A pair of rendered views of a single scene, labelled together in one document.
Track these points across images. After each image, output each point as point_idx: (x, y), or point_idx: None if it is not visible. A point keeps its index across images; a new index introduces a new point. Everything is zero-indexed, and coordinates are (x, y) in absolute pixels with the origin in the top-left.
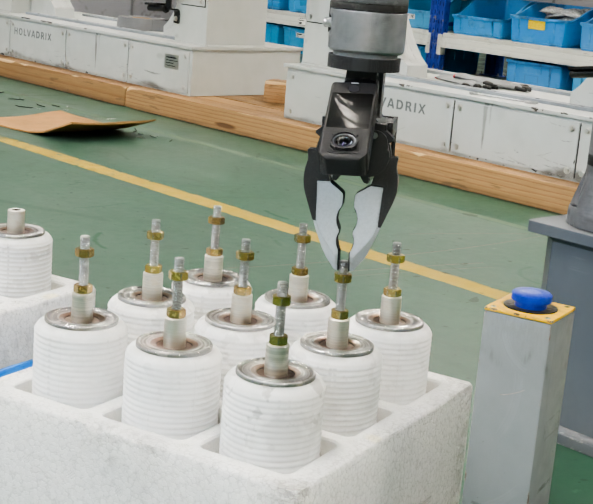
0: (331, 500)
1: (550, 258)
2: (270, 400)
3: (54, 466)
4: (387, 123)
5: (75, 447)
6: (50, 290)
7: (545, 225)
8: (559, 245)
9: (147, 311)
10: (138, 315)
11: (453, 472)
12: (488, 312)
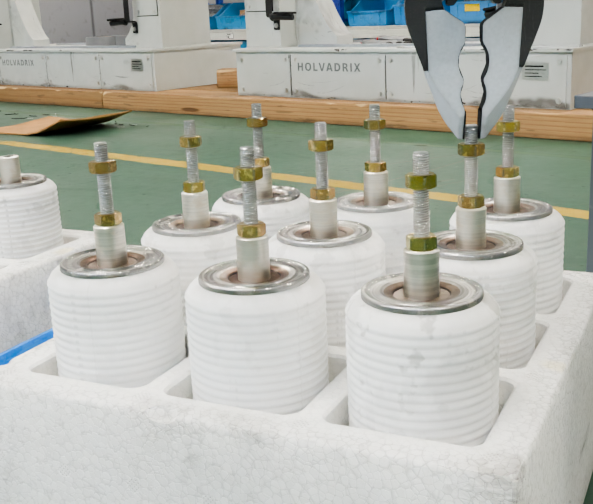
0: (539, 471)
1: None
2: (435, 336)
3: (107, 476)
4: None
5: (134, 446)
6: (63, 245)
7: None
8: None
9: (197, 241)
10: (186, 248)
11: None
12: None
